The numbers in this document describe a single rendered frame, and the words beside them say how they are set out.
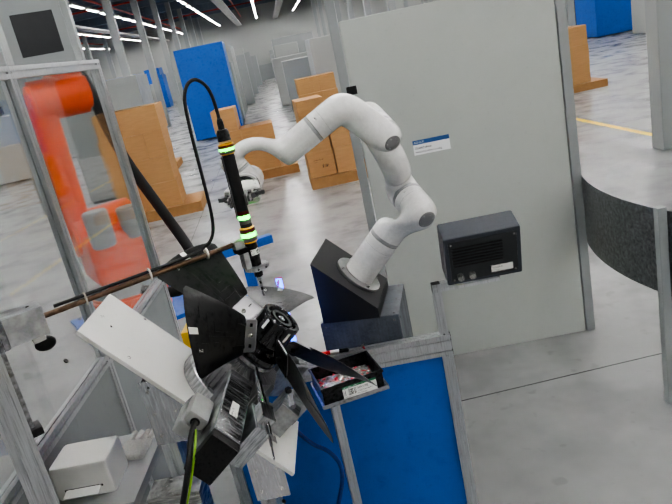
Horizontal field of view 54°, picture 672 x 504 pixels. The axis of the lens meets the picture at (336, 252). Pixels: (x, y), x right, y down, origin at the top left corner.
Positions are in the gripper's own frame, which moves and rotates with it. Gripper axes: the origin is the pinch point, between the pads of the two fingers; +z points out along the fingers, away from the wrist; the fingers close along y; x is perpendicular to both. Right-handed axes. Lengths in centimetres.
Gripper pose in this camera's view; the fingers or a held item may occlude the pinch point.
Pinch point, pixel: (239, 200)
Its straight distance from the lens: 186.2
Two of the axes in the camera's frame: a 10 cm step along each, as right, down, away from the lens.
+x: -2.0, -9.3, -3.0
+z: 0.1, 3.1, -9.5
